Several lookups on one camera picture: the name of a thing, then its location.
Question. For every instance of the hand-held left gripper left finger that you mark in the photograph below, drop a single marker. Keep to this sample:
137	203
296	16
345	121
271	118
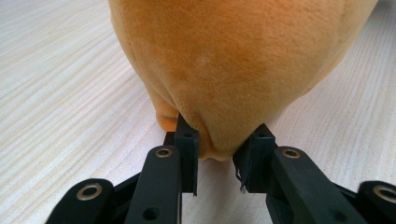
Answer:
162	186

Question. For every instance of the orange plush toy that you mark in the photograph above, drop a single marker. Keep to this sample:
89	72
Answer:
236	62

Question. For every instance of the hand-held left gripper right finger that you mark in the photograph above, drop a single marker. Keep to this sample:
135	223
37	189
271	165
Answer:
299	186

